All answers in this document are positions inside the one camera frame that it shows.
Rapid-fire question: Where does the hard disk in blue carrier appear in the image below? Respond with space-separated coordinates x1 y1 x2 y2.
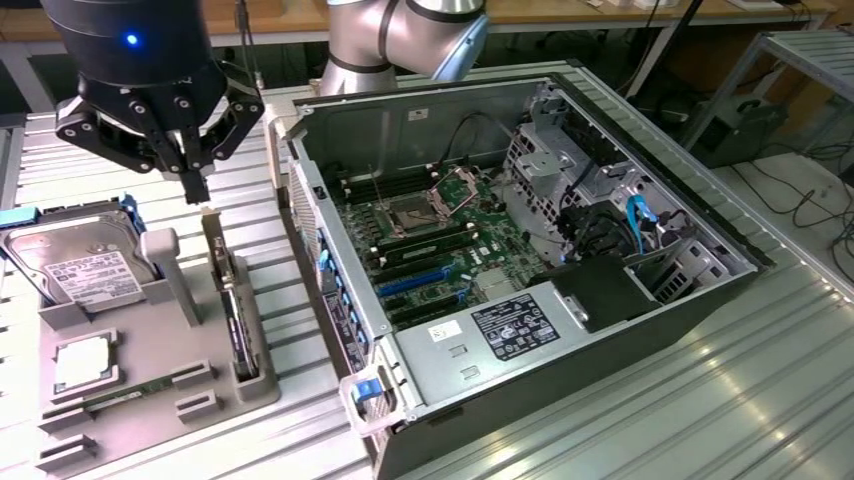
0 194 152 315

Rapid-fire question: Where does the wooden desk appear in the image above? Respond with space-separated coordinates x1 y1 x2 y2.
483 0 839 32

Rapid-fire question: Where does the green motherboard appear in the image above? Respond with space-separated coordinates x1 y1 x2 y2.
331 159 556 332

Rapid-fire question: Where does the grey power supply with label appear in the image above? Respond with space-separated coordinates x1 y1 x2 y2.
391 283 594 407

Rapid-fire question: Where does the silver chipset heatsink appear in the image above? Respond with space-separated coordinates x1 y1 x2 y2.
474 271 530 297

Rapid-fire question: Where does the CPU socket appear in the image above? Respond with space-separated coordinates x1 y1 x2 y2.
388 198 436 235

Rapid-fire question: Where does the open black PC case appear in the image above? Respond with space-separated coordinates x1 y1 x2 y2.
268 58 779 480

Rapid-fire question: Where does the black RAM slot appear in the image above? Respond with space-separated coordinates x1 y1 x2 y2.
338 169 436 205

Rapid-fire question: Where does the black floor cable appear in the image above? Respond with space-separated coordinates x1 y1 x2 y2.
730 142 854 251

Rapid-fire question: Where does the metal socket cover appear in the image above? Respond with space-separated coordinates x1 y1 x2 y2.
426 166 483 212

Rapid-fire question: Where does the metal disk bay cage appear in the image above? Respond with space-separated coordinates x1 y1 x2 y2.
500 121 643 262

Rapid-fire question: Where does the black device on floor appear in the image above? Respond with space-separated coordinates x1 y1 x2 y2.
695 96 790 170

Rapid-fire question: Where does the green RAM stick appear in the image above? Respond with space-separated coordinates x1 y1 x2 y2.
80 378 180 409

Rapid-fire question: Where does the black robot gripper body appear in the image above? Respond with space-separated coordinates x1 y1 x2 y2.
39 0 232 174

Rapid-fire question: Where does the long blue expansion slot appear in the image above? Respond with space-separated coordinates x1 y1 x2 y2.
374 266 450 297

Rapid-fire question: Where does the CPU chip with silver lid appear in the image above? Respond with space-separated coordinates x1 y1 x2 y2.
53 340 113 389

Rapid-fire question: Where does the installed RAM stick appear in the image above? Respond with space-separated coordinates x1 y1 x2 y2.
376 230 474 267

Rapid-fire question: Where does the grey parts rack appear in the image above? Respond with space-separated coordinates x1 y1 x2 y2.
33 214 283 477

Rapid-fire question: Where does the blue SATA wire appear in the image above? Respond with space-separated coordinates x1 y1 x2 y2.
624 193 654 257

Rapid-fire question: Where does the black wire loop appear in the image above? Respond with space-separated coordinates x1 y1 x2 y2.
444 111 516 167

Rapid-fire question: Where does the thin metal locking lever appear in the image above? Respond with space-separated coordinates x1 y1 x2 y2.
370 173 390 214

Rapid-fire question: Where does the graphics card with metal bracket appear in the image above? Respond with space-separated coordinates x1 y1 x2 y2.
197 206 260 384

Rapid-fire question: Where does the black wire bundle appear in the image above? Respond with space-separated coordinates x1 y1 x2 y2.
558 199 635 262

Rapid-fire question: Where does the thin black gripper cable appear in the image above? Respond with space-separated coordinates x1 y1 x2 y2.
236 0 263 86

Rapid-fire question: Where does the black expansion slot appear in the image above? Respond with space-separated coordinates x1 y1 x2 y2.
384 293 462 324

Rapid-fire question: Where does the metal slat frame table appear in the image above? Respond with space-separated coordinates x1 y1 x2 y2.
678 28 854 151

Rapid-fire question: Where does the black plastic shroud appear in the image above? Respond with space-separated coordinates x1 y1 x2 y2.
551 256 663 335

